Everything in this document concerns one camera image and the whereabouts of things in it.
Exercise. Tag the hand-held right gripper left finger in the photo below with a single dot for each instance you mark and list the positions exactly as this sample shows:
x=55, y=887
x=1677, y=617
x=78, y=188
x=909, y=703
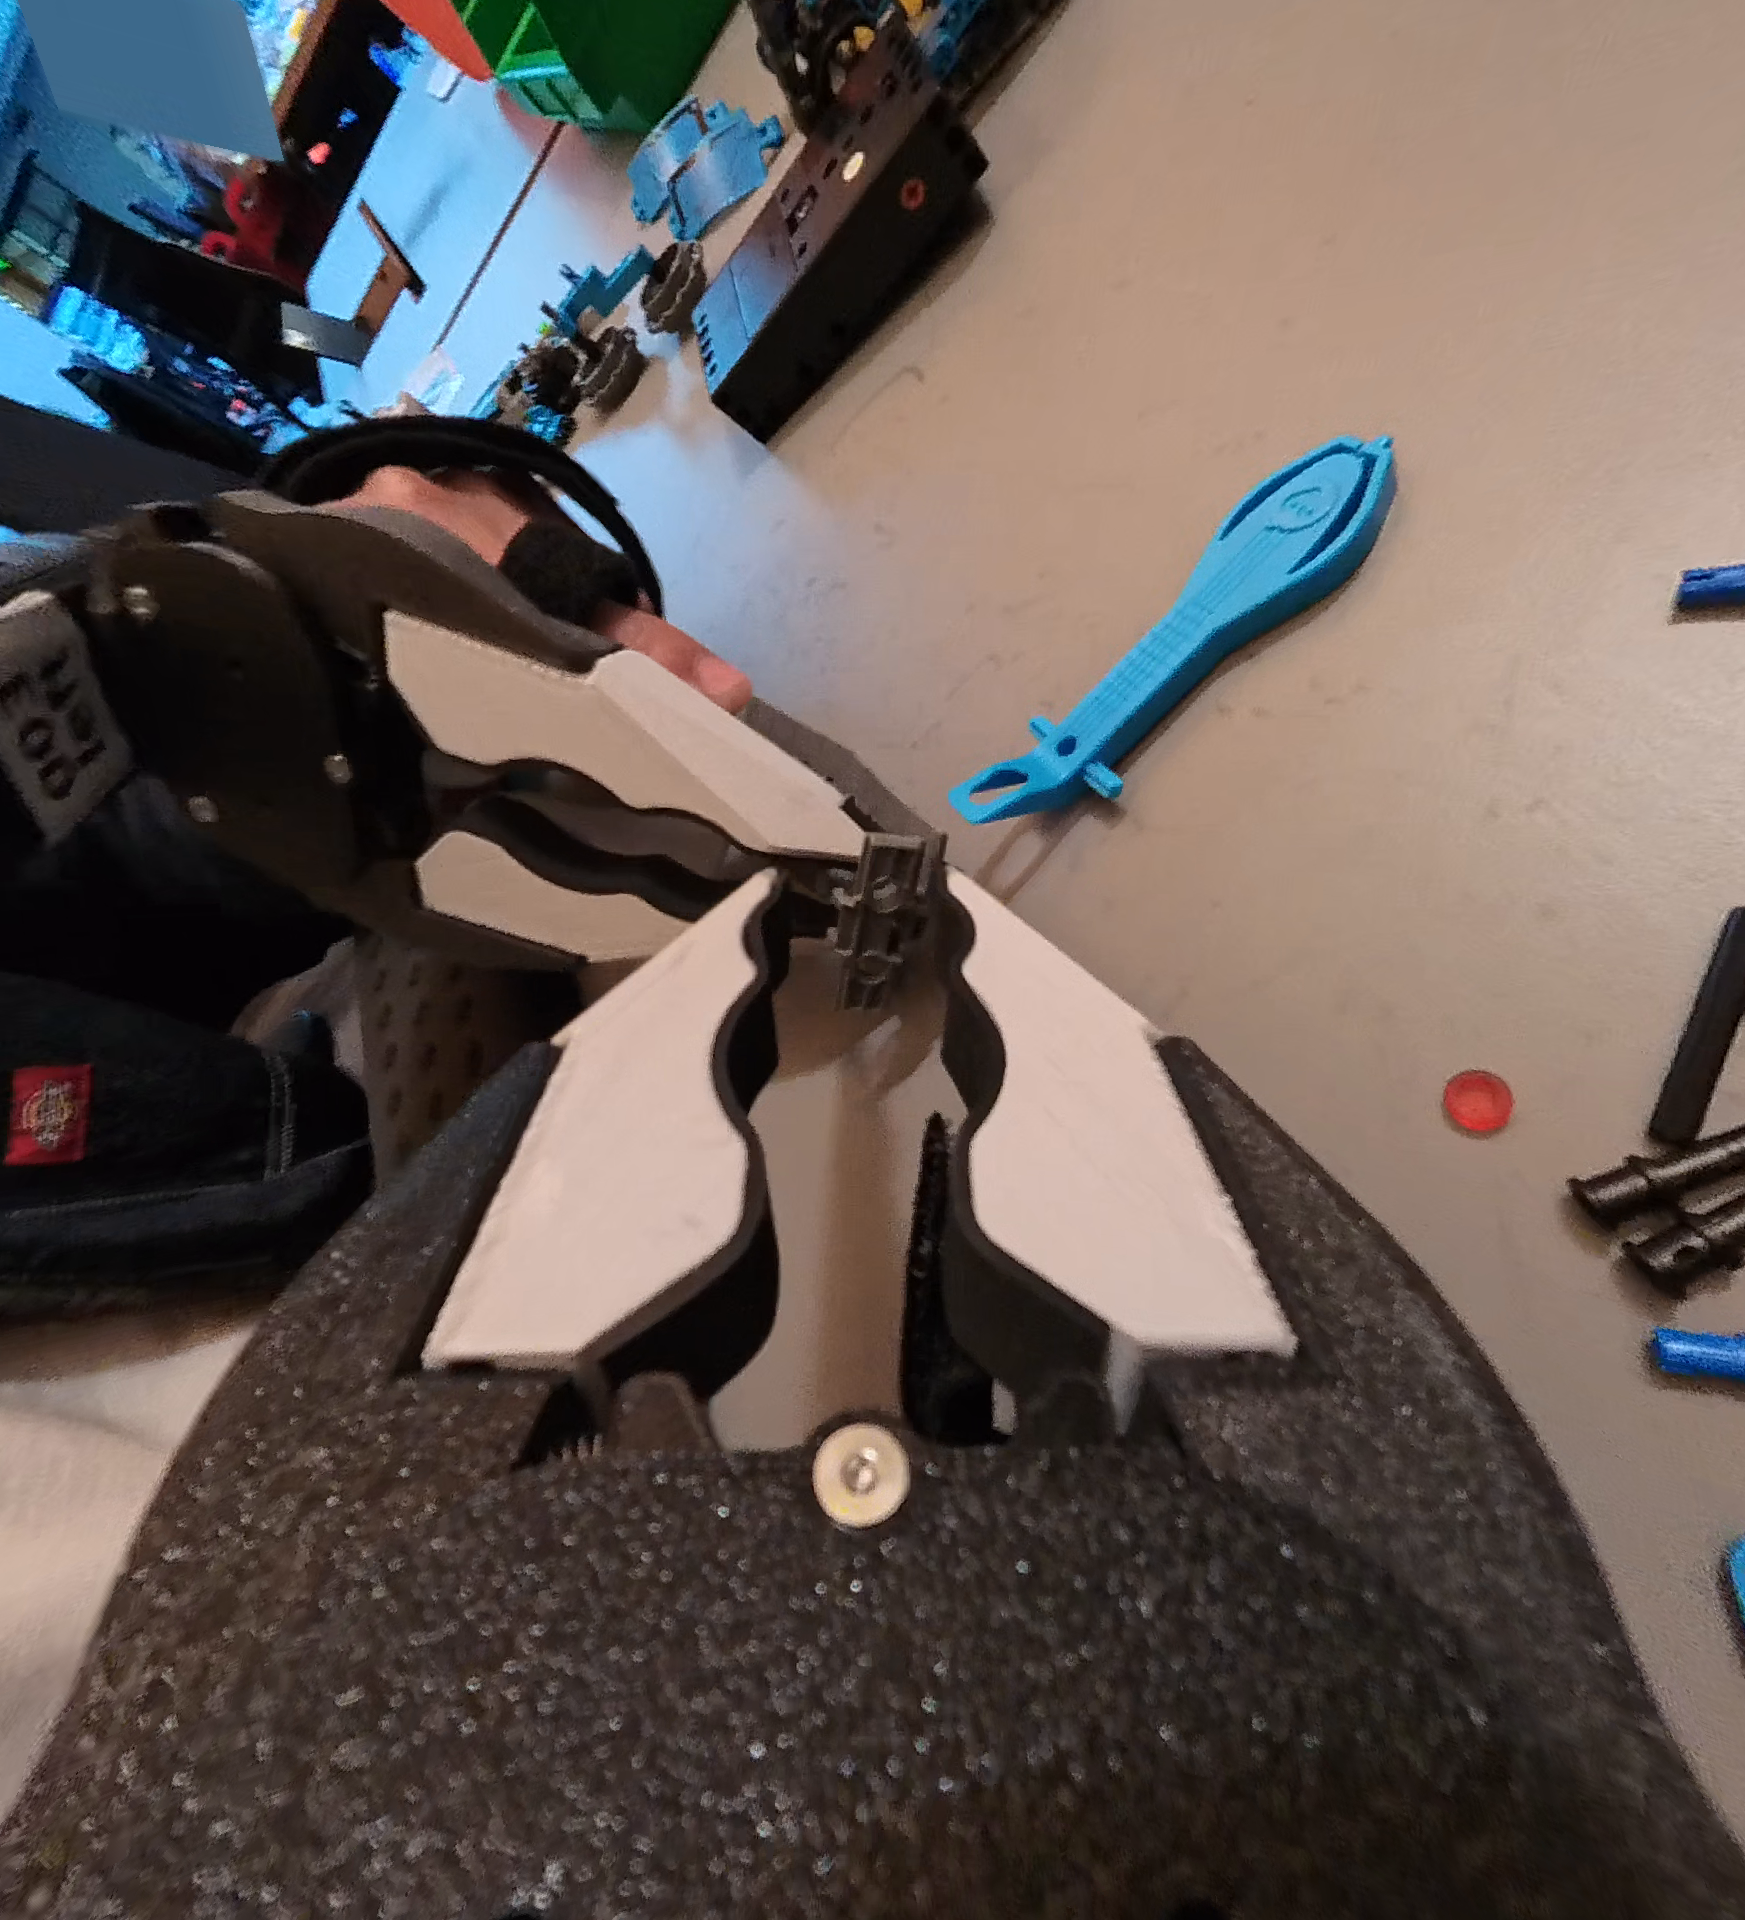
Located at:
x=619, y=1185

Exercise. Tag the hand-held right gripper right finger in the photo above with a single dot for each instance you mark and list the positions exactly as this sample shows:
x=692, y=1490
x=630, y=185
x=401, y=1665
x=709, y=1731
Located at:
x=1113, y=1185

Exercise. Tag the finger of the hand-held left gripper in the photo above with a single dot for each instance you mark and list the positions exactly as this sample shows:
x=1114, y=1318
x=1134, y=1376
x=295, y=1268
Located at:
x=527, y=901
x=587, y=720

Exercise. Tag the pile of plastic building pieces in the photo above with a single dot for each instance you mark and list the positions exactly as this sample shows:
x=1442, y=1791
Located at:
x=1706, y=1185

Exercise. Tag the person's left forearm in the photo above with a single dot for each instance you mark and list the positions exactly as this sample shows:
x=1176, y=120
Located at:
x=64, y=464

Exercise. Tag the person's left hand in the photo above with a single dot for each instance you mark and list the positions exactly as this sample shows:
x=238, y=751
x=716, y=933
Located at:
x=692, y=651

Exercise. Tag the black studded pad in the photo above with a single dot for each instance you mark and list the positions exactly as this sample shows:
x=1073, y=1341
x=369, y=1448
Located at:
x=438, y=1035

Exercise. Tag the black toothed toy wheel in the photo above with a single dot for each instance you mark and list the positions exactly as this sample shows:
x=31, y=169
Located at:
x=614, y=364
x=675, y=285

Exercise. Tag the red round stud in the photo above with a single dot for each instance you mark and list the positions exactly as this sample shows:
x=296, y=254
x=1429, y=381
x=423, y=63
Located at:
x=1477, y=1099

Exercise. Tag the person's dark denim clothing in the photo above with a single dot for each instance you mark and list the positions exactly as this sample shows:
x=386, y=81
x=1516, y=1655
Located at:
x=137, y=1171

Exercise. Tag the black control box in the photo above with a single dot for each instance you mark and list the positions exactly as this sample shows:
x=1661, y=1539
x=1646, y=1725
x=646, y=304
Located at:
x=843, y=285

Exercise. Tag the blue curved panel piece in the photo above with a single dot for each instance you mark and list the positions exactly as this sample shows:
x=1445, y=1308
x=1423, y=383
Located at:
x=692, y=165

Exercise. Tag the blue plastic separator tool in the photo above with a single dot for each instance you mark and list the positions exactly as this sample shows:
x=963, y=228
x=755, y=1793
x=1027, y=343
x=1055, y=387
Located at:
x=1217, y=615

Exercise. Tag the green plastic bin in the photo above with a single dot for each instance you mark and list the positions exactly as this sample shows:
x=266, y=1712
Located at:
x=619, y=60

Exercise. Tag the orange plastic case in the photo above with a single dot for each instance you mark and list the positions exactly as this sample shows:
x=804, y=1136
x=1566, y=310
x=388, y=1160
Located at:
x=446, y=31

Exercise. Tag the person's white garment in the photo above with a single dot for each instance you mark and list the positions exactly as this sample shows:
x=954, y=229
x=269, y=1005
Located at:
x=3, y=1574

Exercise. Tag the small blue bracket piece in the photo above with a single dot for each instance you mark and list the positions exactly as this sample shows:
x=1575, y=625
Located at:
x=601, y=285

